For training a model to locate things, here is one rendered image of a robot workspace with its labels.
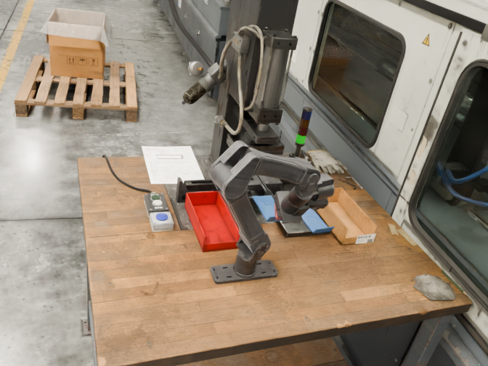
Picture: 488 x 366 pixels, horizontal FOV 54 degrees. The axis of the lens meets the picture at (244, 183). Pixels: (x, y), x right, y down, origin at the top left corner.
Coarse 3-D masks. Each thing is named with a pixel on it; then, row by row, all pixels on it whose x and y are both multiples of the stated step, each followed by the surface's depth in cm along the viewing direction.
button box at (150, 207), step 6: (102, 156) 195; (108, 162) 184; (114, 174) 178; (120, 180) 175; (132, 186) 173; (150, 192) 170; (144, 198) 166; (150, 198) 164; (162, 198) 165; (150, 204) 161; (162, 204) 162; (150, 210) 158; (156, 210) 159; (162, 210) 160; (168, 210) 160
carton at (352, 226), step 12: (336, 192) 184; (336, 204) 185; (348, 204) 179; (324, 216) 174; (336, 216) 166; (348, 216) 178; (360, 216) 172; (336, 228) 166; (348, 228) 172; (360, 228) 172; (372, 228) 166; (348, 240) 163; (360, 240) 165; (372, 240) 167
